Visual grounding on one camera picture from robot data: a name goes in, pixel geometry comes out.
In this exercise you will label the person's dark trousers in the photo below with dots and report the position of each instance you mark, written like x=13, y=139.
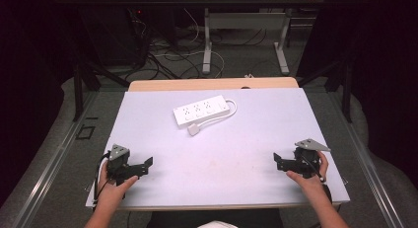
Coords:
x=184, y=219

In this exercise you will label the white power plug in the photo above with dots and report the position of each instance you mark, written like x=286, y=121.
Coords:
x=193, y=129

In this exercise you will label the wooden table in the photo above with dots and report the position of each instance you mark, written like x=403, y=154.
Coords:
x=197, y=84

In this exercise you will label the person's right hand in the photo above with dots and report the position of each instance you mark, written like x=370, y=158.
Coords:
x=310, y=183

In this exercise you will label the black computer tower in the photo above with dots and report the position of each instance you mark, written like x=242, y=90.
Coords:
x=111, y=34

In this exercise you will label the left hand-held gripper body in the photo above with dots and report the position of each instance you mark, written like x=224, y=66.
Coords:
x=120, y=167

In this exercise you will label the black curtain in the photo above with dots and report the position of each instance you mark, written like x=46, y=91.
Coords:
x=384, y=73
x=29, y=73

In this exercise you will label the black floor socket frame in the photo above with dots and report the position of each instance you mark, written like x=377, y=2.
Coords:
x=85, y=132

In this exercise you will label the white table mat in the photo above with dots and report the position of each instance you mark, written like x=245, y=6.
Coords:
x=230, y=155

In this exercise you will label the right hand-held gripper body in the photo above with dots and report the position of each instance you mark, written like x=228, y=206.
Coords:
x=304, y=162

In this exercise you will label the white cloth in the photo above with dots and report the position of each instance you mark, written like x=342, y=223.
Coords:
x=217, y=224

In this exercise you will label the black metal stand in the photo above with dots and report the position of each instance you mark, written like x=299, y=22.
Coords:
x=346, y=90
x=79, y=90

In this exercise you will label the person's left hand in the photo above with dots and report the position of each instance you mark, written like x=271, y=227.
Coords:
x=111, y=190

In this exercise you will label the aluminium floor rail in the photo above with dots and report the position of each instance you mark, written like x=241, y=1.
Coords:
x=52, y=162
x=364, y=162

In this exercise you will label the white desk with metal legs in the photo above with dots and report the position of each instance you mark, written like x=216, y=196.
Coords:
x=246, y=20

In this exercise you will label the white power strip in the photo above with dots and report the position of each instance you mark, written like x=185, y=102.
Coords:
x=201, y=110

